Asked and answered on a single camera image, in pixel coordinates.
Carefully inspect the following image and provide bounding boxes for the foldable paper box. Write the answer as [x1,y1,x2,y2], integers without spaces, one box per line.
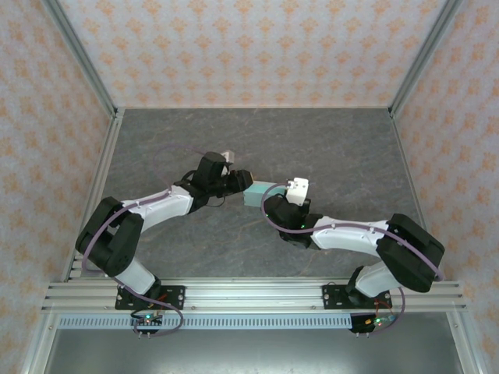
[242,179,289,210]

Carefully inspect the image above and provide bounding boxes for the long aluminium mounting beam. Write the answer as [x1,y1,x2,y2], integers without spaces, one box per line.
[41,278,467,312]

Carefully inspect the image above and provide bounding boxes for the grey metal sheet shelf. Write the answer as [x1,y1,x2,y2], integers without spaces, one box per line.
[38,329,469,374]

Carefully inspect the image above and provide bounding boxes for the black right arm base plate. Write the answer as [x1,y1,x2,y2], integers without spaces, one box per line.
[322,284,393,311]

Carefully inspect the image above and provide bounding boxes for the aluminium table side rail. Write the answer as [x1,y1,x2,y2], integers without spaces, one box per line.
[389,108,437,242]
[62,108,126,282]

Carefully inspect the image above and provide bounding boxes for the grey slotted cable duct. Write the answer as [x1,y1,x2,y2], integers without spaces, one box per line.
[57,314,354,330]

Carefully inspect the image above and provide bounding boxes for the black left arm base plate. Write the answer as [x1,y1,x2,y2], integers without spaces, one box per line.
[114,285,186,311]

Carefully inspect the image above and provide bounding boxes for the aluminium frame post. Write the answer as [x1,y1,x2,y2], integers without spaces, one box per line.
[41,0,119,118]
[388,0,463,118]

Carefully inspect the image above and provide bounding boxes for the aluminium frame leg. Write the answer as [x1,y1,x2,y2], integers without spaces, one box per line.
[19,311,60,374]
[445,311,485,374]

